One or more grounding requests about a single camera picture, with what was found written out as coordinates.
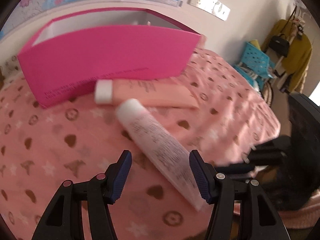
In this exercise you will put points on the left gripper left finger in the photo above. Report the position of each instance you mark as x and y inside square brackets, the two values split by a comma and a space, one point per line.
[62, 218]

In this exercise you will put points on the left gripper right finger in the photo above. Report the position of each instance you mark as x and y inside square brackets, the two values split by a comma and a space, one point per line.
[258, 217]

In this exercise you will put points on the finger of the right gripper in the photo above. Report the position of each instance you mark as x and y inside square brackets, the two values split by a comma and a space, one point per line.
[234, 169]

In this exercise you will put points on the white tube black cap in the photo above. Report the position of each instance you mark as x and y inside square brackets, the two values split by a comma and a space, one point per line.
[161, 148]

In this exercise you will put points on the large pink tube white cap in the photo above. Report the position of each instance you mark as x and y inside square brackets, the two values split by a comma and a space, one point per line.
[148, 93]

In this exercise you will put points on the right forearm pink sleeve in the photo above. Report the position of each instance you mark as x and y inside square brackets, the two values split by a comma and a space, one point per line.
[297, 217]

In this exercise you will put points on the yellow hanging coat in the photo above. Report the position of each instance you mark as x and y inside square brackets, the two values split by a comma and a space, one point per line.
[296, 64]

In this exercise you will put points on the blue perforated basket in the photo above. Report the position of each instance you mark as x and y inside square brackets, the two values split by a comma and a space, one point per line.
[255, 66]

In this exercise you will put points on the black handbag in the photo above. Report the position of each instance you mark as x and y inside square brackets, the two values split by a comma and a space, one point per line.
[280, 44]

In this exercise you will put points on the pink cardboard box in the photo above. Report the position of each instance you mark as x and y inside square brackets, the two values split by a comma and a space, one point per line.
[66, 57]

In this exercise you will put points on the white wall socket panel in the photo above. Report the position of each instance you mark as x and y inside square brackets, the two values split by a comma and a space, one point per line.
[213, 7]

